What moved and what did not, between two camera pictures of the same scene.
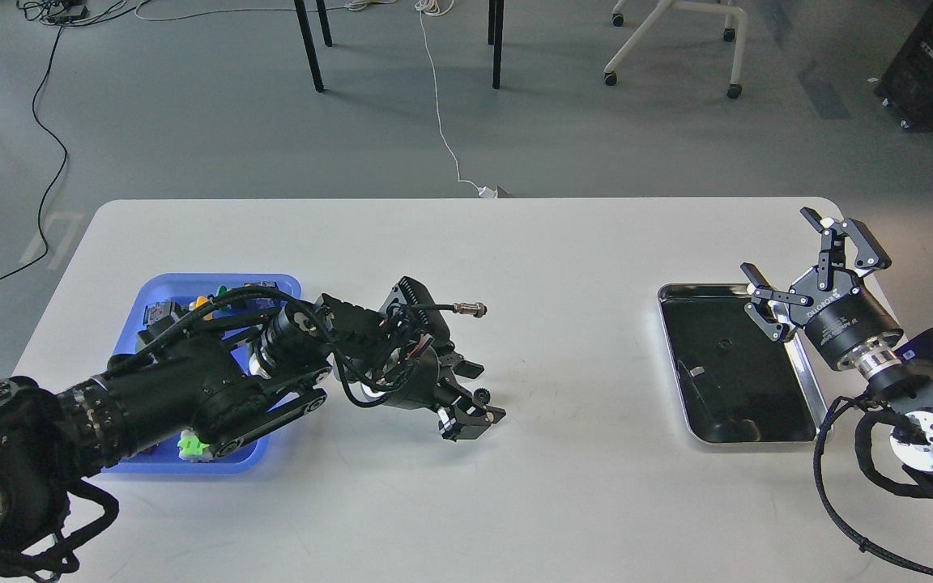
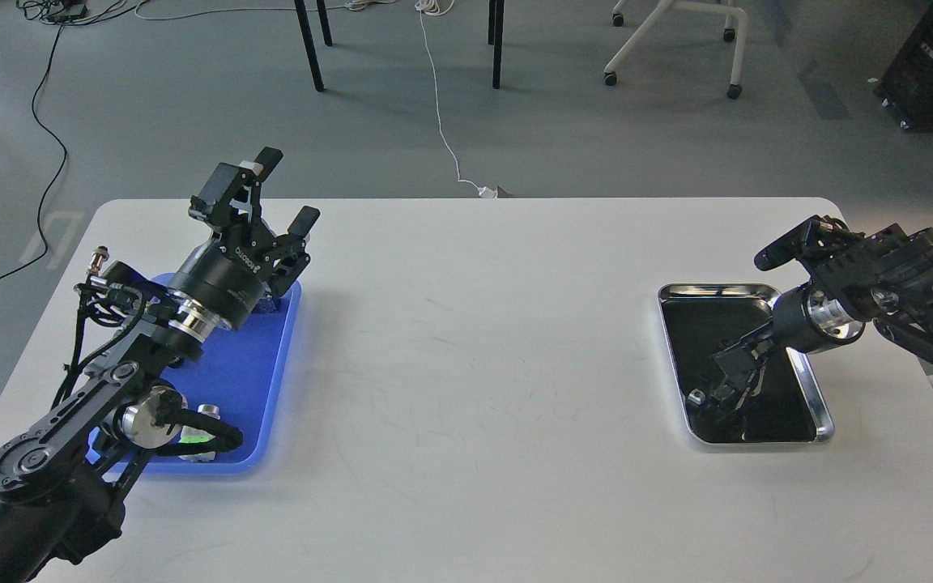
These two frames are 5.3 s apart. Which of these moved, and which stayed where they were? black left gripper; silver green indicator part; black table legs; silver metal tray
Moved: black left gripper
Stayed: silver metal tray; black table legs; silver green indicator part
